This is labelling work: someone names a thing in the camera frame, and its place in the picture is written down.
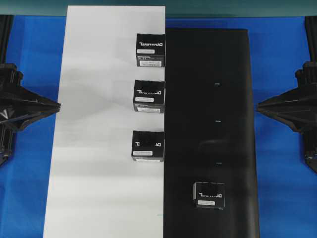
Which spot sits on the black base board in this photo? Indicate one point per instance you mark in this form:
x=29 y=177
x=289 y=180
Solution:
x=209 y=133

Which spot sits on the black dynamixel box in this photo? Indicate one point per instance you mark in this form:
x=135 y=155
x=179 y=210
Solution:
x=148 y=146
x=149 y=96
x=209 y=195
x=150 y=50

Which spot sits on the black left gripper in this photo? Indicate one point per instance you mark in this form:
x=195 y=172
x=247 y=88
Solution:
x=15 y=110

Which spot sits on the white base board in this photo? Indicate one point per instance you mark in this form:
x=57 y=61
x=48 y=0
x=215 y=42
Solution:
x=96 y=189

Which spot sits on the black Dynamixel box top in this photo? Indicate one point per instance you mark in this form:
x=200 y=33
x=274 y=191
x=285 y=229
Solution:
x=150 y=50

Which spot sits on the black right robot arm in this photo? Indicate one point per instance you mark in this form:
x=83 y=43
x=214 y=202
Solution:
x=310 y=136

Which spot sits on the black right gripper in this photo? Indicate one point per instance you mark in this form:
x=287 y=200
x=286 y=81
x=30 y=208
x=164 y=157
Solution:
x=302 y=110

